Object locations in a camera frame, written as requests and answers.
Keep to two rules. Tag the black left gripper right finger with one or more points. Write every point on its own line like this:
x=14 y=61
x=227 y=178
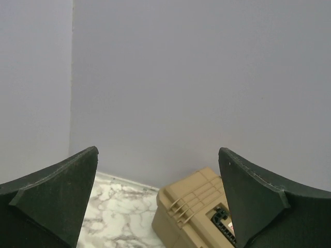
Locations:
x=269 y=210

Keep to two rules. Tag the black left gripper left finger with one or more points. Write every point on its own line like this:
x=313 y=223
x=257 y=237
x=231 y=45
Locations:
x=47 y=208

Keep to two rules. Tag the tan plastic toolbox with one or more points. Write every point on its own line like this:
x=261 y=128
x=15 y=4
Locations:
x=194 y=212

